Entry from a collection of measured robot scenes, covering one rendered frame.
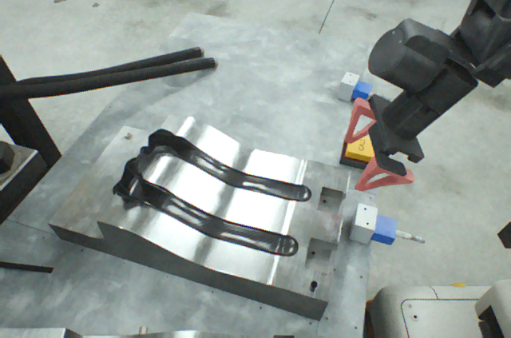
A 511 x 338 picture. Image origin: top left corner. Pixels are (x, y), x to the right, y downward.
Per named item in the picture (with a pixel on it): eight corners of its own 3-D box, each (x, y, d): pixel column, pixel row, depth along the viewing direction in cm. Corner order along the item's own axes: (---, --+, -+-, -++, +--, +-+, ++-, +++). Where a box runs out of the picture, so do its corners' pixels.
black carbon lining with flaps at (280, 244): (312, 192, 68) (319, 160, 60) (292, 271, 57) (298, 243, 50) (147, 150, 74) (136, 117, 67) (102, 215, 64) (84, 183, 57)
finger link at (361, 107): (334, 158, 55) (376, 119, 49) (328, 125, 60) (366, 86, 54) (369, 171, 58) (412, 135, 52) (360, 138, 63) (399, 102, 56)
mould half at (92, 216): (342, 196, 75) (356, 153, 65) (319, 321, 59) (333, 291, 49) (131, 143, 85) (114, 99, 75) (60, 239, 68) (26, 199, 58)
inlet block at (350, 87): (390, 102, 96) (395, 85, 92) (385, 113, 93) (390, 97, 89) (342, 87, 100) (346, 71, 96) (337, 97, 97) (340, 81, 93)
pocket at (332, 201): (342, 204, 68) (346, 192, 65) (338, 227, 64) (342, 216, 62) (319, 197, 69) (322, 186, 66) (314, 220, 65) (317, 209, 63)
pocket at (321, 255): (334, 255, 61) (338, 244, 58) (329, 284, 58) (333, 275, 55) (307, 247, 62) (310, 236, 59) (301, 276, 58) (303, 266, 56)
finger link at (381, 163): (342, 196, 51) (388, 157, 45) (334, 157, 56) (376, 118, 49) (378, 208, 53) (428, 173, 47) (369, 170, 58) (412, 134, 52)
